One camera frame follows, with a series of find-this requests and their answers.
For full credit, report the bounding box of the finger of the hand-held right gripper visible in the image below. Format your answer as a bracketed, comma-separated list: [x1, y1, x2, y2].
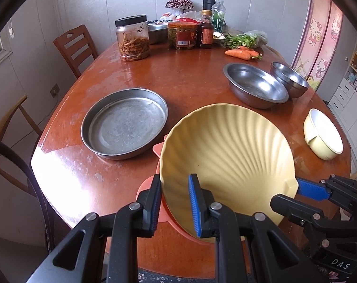
[270, 194, 346, 234]
[296, 175, 357, 211]

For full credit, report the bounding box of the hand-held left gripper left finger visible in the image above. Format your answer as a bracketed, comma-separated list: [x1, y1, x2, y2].
[28, 180, 163, 283]

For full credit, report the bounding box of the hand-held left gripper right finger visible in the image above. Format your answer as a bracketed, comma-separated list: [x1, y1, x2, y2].
[188, 173, 327, 283]

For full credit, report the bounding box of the pink plastic plate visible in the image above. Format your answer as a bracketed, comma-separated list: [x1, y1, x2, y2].
[136, 134, 216, 245]

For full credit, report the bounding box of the yellow shell-shaped plate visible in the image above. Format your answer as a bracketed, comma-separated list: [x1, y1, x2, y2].
[159, 103, 299, 244]

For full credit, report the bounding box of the cream bowl with handle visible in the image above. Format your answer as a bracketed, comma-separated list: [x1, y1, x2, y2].
[303, 108, 344, 160]

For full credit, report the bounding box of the round metal pan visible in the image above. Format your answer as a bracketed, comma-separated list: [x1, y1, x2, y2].
[81, 88, 169, 160]

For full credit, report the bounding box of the small metal bowl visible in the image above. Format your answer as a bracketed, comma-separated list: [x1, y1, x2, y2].
[270, 61, 310, 99]

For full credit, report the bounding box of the large metal bowl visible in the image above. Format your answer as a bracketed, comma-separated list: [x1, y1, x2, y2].
[223, 63, 289, 109]

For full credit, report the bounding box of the pink patterned cloth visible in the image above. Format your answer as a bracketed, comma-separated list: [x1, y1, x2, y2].
[329, 271, 353, 281]

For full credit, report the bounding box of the white cabinet with shelves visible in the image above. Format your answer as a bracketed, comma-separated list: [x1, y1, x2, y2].
[327, 35, 357, 130]

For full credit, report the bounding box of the pink cartoon cat door curtain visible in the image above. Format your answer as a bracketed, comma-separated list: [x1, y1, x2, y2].
[291, 0, 344, 92]

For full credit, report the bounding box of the bag of green vegetables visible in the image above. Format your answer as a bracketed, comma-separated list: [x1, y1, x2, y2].
[221, 30, 269, 50]

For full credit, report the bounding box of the orange-lidded jar with red label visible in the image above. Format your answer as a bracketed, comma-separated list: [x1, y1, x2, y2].
[167, 21, 198, 50]

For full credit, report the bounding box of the dark sauce bottle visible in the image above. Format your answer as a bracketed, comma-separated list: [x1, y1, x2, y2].
[196, 10, 214, 49]

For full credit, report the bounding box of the black-lidded pickle jar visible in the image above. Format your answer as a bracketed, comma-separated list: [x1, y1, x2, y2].
[115, 15, 150, 62]

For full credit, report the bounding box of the metal basin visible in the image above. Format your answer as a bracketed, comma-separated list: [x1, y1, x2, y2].
[147, 24, 169, 45]

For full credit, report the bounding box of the brown wooden chair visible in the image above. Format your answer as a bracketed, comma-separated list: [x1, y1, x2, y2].
[53, 24, 99, 79]

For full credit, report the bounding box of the red tissue pack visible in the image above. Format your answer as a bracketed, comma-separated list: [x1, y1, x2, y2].
[170, 11, 203, 24]

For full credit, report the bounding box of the clear plastic bottle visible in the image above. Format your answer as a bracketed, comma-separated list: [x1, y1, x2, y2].
[211, 0, 226, 33]

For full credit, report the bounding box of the red white flower ornament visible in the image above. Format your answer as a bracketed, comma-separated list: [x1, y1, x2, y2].
[166, 0, 194, 14]

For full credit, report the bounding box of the black cable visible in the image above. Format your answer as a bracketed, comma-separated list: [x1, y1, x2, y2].
[0, 136, 53, 254]

